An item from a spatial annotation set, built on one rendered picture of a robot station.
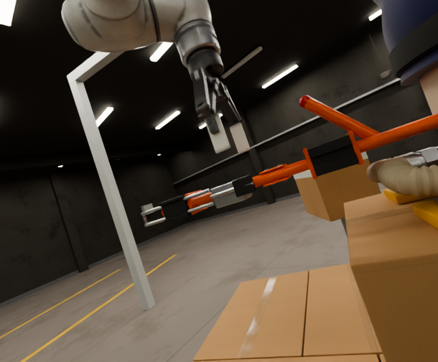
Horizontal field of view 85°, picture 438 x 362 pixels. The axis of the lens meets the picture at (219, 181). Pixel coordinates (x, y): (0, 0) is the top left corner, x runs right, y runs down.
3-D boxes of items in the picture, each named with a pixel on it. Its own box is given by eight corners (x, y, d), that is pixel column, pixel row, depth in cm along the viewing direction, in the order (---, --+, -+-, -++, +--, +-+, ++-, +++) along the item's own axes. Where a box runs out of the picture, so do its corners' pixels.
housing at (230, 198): (253, 195, 55) (247, 177, 56) (244, 200, 49) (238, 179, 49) (227, 203, 58) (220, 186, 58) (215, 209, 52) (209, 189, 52)
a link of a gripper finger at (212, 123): (210, 105, 45) (203, 103, 42) (220, 131, 45) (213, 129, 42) (204, 109, 46) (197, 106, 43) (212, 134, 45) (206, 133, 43)
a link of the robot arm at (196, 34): (220, 34, 55) (228, 57, 55) (188, 54, 59) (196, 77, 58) (202, 11, 47) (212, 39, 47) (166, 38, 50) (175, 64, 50)
